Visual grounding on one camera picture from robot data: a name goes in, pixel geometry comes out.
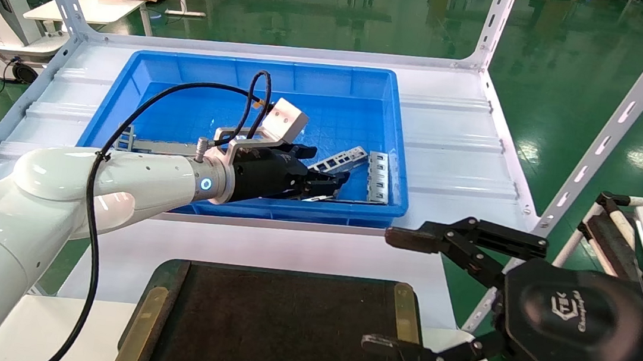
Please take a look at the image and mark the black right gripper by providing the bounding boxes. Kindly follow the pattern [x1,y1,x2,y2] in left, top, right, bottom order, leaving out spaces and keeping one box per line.
[360,207,643,361]

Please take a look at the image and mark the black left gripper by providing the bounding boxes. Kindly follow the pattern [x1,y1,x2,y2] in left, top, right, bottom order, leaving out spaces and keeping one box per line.
[228,137,354,215]

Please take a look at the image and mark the perforated silver metal bracket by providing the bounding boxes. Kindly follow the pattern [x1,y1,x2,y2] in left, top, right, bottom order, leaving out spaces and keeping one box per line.
[307,141,370,180]

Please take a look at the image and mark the black container tray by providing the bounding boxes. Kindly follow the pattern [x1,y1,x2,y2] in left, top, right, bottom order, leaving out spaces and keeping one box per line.
[110,252,436,361]

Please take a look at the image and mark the blue plastic bin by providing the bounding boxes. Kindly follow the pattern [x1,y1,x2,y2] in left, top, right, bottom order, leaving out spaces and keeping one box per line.
[70,38,423,238]

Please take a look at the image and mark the white metal shelf rack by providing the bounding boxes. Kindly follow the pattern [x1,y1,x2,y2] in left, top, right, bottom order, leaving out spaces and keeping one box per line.
[0,0,643,352]

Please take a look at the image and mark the white work table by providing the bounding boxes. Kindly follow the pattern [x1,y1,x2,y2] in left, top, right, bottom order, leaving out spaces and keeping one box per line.
[23,0,172,39]

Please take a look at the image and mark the dark long metal bracket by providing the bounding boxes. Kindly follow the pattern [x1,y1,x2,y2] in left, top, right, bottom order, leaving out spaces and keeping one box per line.
[300,189,340,206]

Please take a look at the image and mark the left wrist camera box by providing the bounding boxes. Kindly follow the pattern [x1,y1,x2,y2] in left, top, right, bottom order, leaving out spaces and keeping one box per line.
[211,91,311,173]

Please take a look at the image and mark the silver slotted metal bracket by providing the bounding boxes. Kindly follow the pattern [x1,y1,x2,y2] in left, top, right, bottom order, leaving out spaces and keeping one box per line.
[363,150,394,207]

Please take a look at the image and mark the grey windowed metal bracket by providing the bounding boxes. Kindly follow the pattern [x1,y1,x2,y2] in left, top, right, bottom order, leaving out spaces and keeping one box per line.
[115,123,137,153]

